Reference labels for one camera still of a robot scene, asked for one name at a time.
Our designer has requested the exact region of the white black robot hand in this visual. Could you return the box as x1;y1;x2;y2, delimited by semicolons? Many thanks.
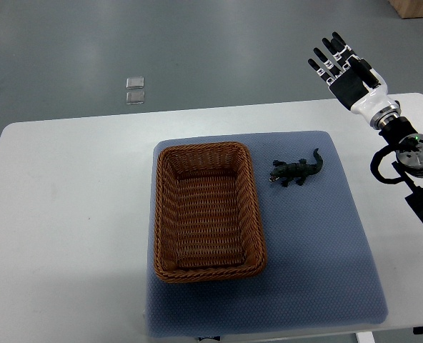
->
308;31;401;129

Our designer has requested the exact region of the dark toy crocodile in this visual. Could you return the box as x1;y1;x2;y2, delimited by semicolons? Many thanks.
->
269;148;324;187

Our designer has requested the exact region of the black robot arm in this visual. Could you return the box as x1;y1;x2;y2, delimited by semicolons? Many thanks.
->
308;32;423;223

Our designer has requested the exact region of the brown wicker basket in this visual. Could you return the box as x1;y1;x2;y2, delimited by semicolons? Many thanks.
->
153;141;267;284

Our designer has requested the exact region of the wooden box corner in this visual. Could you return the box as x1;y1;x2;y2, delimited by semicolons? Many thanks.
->
389;0;423;19

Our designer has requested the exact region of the upper metal floor plate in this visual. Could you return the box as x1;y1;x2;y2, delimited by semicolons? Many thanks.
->
126;76;144;89

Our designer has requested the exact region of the metal floor plate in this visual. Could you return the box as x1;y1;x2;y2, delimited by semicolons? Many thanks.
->
126;76;144;89
126;89;145;105

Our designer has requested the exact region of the lower metal floor plate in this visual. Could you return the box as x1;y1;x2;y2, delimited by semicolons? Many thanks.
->
126;89;145;105

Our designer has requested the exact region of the blue grey fabric mat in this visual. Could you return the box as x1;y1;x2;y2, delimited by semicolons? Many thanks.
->
146;131;388;338

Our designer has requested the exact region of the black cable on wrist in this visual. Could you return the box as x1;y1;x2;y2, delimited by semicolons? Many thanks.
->
370;144;409;185

